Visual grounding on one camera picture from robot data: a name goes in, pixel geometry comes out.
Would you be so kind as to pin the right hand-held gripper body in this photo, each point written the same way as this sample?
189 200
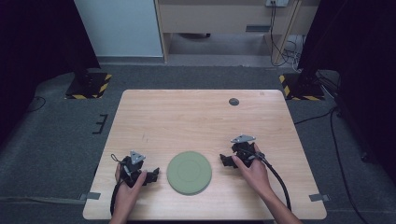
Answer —
246 151

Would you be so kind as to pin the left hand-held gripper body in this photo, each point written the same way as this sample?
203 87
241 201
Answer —
133 169

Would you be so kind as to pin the person's left hand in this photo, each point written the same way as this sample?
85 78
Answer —
128 194

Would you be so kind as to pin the person's right hand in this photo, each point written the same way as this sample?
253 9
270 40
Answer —
255 177

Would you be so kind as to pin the green round plate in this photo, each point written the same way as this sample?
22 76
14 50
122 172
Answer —
189 173

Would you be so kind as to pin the grey tape piece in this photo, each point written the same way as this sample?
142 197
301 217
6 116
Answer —
90 196
319 197

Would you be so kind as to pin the grey round table grommet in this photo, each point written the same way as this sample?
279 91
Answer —
233 101

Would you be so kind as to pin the black stand base striped edge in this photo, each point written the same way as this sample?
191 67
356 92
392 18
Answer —
88 86
301 88

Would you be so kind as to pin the white panel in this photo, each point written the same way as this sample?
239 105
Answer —
120 28

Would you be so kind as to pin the dark curtain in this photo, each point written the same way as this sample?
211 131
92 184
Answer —
361 62
34 46

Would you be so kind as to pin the grey power socket box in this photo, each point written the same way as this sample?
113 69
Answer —
276 2

